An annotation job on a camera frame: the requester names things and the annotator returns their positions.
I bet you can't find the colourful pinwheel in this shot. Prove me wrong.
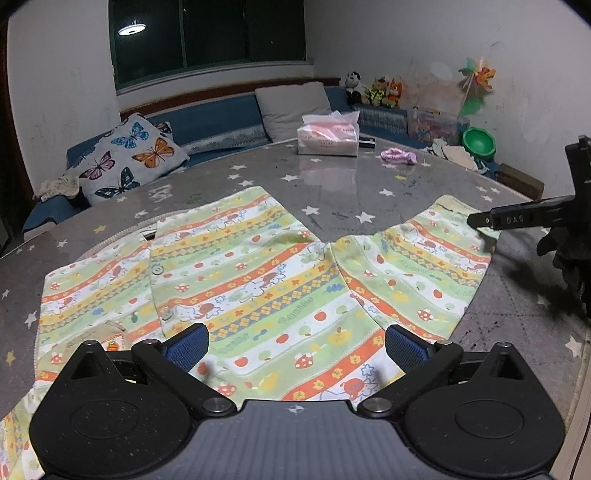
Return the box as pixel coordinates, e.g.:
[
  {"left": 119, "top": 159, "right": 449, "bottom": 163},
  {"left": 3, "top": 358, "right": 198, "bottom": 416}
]
[{"left": 458, "top": 56, "right": 496, "bottom": 116}]

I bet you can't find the pink tissue pack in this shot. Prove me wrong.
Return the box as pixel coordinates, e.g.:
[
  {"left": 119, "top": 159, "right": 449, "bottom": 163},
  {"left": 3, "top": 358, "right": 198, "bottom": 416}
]
[{"left": 297, "top": 111, "right": 361, "bottom": 157}]

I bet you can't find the blue sofa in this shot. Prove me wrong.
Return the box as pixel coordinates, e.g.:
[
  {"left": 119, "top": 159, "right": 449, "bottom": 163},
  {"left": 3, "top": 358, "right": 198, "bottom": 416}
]
[{"left": 23, "top": 85, "right": 416, "bottom": 232}]

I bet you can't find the orange plush toy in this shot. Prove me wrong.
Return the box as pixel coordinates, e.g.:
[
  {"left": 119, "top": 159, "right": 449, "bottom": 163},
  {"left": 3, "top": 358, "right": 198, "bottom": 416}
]
[{"left": 385, "top": 78, "right": 404, "bottom": 109}]

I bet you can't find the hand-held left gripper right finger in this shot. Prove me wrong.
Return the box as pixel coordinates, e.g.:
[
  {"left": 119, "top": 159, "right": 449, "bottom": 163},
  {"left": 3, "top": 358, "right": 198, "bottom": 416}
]
[{"left": 355, "top": 324, "right": 526, "bottom": 418}]

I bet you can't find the panda plush toy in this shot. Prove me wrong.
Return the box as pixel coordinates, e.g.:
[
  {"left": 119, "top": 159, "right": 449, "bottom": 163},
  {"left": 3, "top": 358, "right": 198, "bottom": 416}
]
[{"left": 345, "top": 71, "right": 366, "bottom": 104}]

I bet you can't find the person's right hand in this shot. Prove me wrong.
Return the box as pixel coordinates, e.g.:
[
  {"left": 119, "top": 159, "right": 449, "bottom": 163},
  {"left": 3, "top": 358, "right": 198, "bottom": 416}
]
[{"left": 536, "top": 222, "right": 591, "bottom": 319}]

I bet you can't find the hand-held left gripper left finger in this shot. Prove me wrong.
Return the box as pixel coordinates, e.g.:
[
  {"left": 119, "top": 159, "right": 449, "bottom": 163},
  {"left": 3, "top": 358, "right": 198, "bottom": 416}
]
[{"left": 69, "top": 323, "right": 238, "bottom": 418}]

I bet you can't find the butterfly print pillow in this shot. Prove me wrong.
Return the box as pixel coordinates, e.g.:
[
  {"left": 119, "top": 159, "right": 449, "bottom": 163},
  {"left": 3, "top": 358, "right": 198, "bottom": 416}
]
[{"left": 78, "top": 114, "right": 190, "bottom": 206}]

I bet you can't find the dark window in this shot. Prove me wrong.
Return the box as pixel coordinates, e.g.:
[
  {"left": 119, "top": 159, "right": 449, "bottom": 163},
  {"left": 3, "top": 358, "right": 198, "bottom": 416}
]
[{"left": 108, "top": 0, "right": 308, "bottom": 90}]

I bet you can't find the white crumpled cloth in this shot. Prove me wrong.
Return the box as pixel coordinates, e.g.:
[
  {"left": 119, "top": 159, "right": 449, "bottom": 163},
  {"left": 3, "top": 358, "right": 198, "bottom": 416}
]
[{"left": 429, "top": 138, "right": 490, "bottom": 174}]

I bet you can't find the green patterned children's garment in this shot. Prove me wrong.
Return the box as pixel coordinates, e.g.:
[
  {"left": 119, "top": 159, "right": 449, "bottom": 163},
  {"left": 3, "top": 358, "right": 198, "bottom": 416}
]
[{"left": 0, "top": 187, "right": 502, "bottom": 462}]

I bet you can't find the brown cardboard box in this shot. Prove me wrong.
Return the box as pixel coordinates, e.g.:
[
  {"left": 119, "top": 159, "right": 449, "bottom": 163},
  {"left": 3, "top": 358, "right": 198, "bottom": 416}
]
[{"left": 499, "top": 164, "right": 544, "bottom": 199}]

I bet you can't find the yellow green plush toy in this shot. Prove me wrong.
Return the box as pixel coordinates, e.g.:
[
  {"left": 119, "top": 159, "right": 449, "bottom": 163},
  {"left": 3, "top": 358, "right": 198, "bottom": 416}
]
[{"left": 367, "top": 76, "right": 389, "bottom": 107}]

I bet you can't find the small pink cloth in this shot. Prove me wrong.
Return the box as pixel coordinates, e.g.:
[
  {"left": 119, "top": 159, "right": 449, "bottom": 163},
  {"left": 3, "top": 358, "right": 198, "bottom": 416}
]
[{"left": 381, "top": 148, "right": 419, "bottom": 165}]

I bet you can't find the grey star tablecloth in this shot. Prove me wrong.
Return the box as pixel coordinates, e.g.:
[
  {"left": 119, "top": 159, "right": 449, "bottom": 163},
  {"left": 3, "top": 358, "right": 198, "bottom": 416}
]
[{"left": 0, "top": 136, "right": 591, "bottom": 480}]

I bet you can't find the beige crumpled cloth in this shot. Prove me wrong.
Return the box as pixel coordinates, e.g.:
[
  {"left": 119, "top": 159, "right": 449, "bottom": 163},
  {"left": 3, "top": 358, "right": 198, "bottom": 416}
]
[{"left": 33, "top": 173, "right": 81, "bottom": 202}]

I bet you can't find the grey pillow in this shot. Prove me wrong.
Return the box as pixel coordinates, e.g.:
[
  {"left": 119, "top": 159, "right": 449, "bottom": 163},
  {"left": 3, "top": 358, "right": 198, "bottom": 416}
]
[{"left": 255, "top": 82, "right": 333, "bottom": 141}]

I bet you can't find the green plastic bowl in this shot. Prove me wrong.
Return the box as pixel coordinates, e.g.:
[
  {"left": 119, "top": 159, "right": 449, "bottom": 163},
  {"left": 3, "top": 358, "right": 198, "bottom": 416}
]
[{"left": 463, "top": 127, "right": 496, "bottom": 160}]

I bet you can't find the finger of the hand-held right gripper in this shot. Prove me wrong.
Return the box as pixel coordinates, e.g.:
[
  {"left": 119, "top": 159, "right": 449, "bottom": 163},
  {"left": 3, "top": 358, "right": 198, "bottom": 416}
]
[{"left": 466, "top": 196, "right": 578, "bottom": 230}]

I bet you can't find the clear plastic storage box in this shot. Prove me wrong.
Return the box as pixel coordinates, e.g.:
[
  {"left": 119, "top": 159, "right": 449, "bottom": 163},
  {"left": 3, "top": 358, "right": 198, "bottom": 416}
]
[{"left": 407, "top": 107, "right": 469, "bottom": 141}]

